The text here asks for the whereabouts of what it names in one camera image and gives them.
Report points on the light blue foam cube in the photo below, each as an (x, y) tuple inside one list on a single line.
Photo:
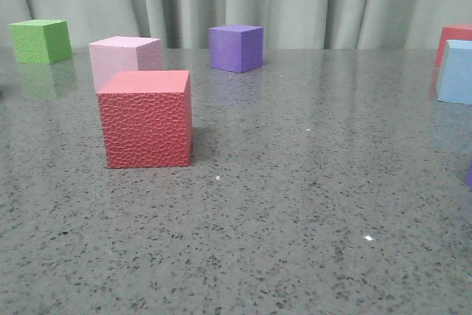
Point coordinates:
[(454, 78)]

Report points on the purple foam cube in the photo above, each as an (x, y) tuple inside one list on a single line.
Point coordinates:
[(236, 48)]

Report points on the red textured foam cube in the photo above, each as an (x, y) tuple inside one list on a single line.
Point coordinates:
[(146, 118)]

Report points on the pink foam cube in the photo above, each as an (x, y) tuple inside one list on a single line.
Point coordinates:
[(123, 53)]

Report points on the grey-green curtain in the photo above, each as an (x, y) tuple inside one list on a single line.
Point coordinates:
[(288, 24)]

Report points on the green foam cube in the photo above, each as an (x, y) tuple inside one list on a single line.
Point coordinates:
[(41, 41)]

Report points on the purple cube at right edge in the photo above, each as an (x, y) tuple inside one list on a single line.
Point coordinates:
[(468, 180)]

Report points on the red foam cube far right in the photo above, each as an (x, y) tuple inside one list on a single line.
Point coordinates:
[(461, 32)]

